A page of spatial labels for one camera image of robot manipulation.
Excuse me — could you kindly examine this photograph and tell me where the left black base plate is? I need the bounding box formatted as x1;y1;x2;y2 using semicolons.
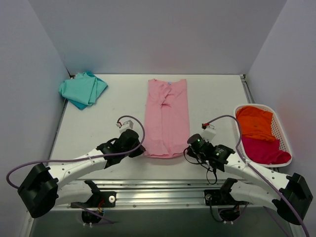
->
70;191;117;208

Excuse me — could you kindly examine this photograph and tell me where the white plastic basket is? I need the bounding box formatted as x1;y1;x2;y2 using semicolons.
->
233;104;292;168

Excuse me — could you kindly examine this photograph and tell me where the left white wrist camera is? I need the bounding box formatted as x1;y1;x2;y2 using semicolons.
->
116;120;134;130

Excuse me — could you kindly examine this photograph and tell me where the pink t shirt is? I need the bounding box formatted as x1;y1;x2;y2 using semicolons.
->
143;79;190;158

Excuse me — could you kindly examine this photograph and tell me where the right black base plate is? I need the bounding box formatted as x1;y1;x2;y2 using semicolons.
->
203;189;246;206

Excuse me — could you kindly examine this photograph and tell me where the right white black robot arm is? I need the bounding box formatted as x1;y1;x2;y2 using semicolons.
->
187;134;313;225

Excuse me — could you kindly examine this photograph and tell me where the aluminium rail frame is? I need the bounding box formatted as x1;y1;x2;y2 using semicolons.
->
32;74;277;237

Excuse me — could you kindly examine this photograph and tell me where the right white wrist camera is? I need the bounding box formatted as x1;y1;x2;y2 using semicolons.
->
200;123;216;142

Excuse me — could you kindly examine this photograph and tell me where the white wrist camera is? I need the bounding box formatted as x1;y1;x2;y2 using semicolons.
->
116;120;134;130
200;123;216;142

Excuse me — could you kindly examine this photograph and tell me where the orange t shirt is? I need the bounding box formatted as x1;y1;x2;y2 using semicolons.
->
236;106;276;142

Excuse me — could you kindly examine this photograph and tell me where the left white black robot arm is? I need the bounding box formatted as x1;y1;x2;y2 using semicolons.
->
18;129;146;218

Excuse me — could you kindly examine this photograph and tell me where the teal folded t shirt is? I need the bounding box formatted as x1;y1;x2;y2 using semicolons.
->
58;72;108;110

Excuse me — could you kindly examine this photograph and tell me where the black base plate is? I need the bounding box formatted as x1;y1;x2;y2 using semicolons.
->
70;191;117;208
203;189;246;206

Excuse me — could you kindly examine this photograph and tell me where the magenta t shirt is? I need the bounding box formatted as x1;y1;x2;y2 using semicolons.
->
242;136;292;164

